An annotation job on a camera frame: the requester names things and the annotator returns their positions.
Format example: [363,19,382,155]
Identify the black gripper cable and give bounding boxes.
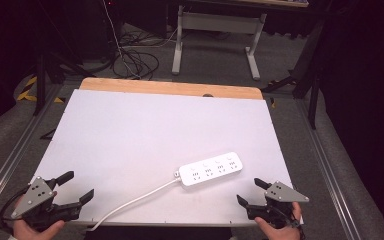
[0,185,31,234]

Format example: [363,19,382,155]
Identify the yellow black hazard tape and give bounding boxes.
[16,75,65,104]

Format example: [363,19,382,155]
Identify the aluminium floor rail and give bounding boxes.
[296,98,363,240]
[0,84,64,218]

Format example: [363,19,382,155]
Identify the white power strip cable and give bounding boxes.
[86,177,183,232]

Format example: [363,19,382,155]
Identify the person's right hand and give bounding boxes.
[253,201,304,240]

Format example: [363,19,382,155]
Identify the white board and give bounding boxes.
[29,88,304,228]

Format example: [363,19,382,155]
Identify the white metal desk frame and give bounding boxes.
[171,4,268,81]

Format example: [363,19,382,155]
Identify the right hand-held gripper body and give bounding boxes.
[245,180,310,230]

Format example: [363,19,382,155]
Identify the black cables on floor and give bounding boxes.
[111,31,161,81]

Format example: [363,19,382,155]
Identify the white power strip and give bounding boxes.
[174,151,244,187]

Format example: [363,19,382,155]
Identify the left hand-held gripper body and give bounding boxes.
[10,175,83,232]

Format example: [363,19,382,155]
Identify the black tripod stand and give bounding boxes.
[33,0,96,117]

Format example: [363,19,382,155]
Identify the person's left hand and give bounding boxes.
[12,191,66,240]

